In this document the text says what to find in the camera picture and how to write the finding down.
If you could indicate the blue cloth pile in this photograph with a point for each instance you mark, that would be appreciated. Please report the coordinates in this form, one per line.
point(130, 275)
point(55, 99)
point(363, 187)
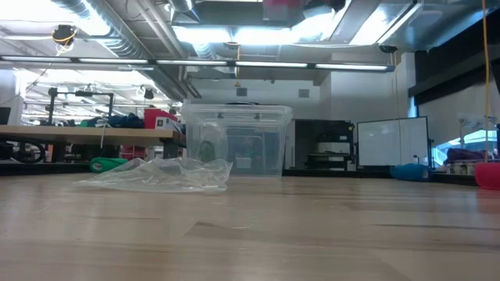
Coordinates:
point(125, 121)

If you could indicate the grey metal frame workbench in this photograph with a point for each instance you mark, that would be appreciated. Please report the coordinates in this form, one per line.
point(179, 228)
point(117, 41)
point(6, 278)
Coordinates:
point(78, 136)

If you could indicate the blue bandage roll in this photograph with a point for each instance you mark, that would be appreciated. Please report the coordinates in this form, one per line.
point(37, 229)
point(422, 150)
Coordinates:
point(412, 172)

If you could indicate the red box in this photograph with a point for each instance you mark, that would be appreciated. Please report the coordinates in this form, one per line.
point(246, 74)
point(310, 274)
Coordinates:
point(154, 115)

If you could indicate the dome security camera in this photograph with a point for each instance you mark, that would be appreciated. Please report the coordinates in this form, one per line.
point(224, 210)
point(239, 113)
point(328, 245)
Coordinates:
point(388, 48)

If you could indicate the green bandage roll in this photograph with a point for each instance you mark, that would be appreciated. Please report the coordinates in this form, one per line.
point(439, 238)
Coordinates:
point(107, 165)
point(207, 150)

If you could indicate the clear plastic zipper bag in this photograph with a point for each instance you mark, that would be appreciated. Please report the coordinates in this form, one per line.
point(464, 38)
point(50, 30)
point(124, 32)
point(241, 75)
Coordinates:
point(156, 175)

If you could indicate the clear plastic storage bin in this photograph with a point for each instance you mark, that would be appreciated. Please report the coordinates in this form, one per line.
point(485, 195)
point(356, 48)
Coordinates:
point(258, 136)

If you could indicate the red drawer cabinet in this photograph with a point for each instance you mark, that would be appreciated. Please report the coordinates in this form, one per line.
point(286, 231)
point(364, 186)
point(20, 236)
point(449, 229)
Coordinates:
point(131, 154)

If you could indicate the purple bag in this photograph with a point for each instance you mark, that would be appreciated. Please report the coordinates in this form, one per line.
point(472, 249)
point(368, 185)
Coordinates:
point(465, 155)

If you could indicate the black shelf unit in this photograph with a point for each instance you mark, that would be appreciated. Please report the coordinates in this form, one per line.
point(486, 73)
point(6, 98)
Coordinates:
point(324, 144)

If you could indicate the black pipe rig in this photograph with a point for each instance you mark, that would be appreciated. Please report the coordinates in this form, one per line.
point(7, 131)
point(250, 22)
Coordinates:
point(82, 93)

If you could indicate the row of small jars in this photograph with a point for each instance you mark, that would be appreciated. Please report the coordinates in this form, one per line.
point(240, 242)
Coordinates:
point(459, 168)

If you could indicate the white board panel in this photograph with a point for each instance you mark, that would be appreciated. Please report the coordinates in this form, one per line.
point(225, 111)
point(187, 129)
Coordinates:
point(390, 142)

